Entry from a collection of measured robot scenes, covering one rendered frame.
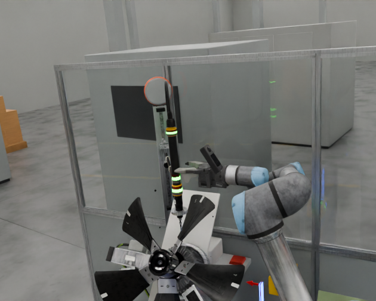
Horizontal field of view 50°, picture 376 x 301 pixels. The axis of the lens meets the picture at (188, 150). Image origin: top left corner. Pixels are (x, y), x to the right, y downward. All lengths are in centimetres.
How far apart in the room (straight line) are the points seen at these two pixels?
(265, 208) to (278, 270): 19
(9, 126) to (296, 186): 892
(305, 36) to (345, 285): 548
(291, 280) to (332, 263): 119
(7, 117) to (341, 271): 835
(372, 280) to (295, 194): 134
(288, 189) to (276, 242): 16
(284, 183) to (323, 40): 620
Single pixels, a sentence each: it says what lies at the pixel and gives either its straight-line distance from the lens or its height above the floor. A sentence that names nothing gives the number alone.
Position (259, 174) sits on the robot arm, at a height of 166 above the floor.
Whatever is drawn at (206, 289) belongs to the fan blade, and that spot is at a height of 116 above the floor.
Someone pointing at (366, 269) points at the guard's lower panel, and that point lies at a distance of 243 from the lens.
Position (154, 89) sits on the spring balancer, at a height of 189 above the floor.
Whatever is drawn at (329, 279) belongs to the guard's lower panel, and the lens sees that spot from 250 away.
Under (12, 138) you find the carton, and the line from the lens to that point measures 985.
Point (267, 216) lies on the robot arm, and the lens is 119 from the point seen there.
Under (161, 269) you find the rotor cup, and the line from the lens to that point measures 184.
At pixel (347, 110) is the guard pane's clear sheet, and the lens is 213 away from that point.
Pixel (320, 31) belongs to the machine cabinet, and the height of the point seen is 203.
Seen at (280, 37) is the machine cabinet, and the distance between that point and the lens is 757.
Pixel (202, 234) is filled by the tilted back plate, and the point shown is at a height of 119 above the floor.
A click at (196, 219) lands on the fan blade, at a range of 184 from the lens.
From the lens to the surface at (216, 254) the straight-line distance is 248.
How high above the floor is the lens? 218
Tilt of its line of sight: 16 degrees down
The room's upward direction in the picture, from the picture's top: 5 degrees counter-clockwise
